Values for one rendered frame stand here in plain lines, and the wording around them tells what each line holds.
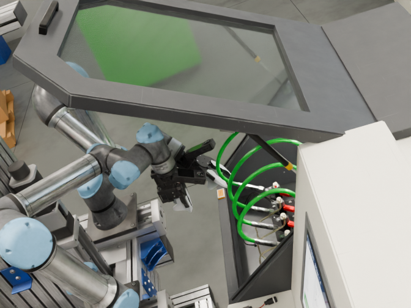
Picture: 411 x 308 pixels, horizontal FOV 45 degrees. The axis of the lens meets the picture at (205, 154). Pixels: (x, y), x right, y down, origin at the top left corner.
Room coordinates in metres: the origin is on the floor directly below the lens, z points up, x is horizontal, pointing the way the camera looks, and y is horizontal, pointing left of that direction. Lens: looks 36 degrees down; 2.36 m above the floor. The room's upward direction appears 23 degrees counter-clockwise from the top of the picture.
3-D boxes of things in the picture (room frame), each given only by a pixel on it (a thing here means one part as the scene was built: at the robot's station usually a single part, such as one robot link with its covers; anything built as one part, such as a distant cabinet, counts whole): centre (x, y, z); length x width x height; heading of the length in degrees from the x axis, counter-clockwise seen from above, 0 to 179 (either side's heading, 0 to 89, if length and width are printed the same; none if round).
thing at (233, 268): (1.41, 0.04, 0.87); 0.62 x 0.04 x 0.16; 170
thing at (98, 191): (1.67, 0.46, 1.20); 0.13 x 0.12 x 0.14; 132
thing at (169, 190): (1.30, 0.14, 1.37); 0.09 x 0.08 x 0.12; 79
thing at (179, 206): (1.29, 0.14, 1.26); 0.06 x 0.03 x 0.09; 79
